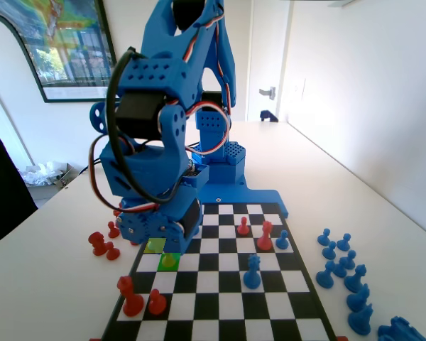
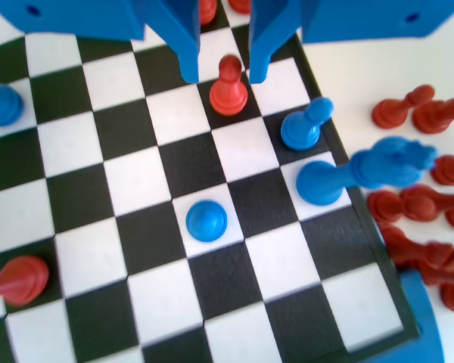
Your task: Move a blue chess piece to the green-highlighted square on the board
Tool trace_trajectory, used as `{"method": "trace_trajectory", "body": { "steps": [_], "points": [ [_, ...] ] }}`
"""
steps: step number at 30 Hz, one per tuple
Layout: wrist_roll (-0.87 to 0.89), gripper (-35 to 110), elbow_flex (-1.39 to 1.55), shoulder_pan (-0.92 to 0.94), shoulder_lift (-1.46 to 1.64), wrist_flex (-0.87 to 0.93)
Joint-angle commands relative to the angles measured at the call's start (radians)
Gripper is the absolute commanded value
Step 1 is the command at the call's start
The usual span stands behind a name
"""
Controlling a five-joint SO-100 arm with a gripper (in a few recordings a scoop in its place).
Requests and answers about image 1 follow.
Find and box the tall red chess piece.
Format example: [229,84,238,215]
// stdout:
[256,220,274,250]
[116,276,145,318]

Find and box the red chess rook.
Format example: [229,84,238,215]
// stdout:
[87,231,107,256]

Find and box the tall blue chess piece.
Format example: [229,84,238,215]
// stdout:
[242,254,262,291]

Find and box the blue chess bishop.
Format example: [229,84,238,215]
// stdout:
[344,264,368,294]

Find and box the blue chess knight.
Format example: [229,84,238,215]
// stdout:
[346,283,372,313]
[348,303,374,337]

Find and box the black white chessboard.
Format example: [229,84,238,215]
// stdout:
[97,202,338,341]

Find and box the grey cardboard box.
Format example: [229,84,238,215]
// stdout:
[19,161,78,200]

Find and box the crumpled white plastic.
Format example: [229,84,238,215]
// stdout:
[18,161,63,188]

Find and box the small blue printed part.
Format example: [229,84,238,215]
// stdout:
[259,109,280,124]

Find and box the black chair back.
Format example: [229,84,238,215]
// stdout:
[0,128,39,250]

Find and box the white door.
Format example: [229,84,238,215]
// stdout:
[246,0,293,124]

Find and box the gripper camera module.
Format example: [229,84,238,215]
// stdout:
[186,162,210,188]

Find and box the wrist servo wire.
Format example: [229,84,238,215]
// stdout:
[87,134,164,214]

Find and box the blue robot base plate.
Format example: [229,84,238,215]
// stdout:
[197,183,291,220]

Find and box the black camera cable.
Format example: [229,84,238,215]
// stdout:
[105,46,200,206]

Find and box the arm servo wire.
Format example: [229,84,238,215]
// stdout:
[155,10,236,157]

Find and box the framed wall poster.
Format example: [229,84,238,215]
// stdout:
[0,0,125,104]

